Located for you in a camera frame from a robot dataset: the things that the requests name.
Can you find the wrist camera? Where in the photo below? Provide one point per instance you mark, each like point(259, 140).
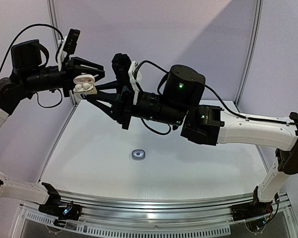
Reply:
point(67, 44)
point(125, 72)

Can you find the white earbud charging case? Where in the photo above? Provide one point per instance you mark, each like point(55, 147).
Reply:
point(81, 79)

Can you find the front aluminium rail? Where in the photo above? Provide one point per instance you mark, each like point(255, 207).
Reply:
point(205, 212)

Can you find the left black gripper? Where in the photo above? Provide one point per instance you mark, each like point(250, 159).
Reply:
point(72, 67)

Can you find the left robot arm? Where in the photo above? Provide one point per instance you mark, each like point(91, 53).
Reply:
point(29, 76)

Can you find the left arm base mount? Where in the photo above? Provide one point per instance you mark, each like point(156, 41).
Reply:
point(62, 210)

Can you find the right aluminium frame post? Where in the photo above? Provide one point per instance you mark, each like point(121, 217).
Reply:
point(250, 51)

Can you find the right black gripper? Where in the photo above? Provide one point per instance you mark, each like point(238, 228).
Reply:
point(125, 109)

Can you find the perforated cable tray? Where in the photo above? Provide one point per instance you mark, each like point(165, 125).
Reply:
point(43, 226)

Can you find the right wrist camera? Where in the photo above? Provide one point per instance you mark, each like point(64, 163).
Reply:
point(125, 72)

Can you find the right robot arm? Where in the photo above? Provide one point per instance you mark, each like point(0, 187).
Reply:
point(177, 104)

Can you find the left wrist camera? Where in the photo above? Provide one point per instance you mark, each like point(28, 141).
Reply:
point(67, 44)

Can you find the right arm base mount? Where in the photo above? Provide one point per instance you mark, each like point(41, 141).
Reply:
point(250, 209)

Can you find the blue-grey earbud charging case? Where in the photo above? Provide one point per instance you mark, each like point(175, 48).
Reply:
point(138, 154)

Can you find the white earbud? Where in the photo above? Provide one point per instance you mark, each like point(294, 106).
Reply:
point(78, 87)
point(86, 86)

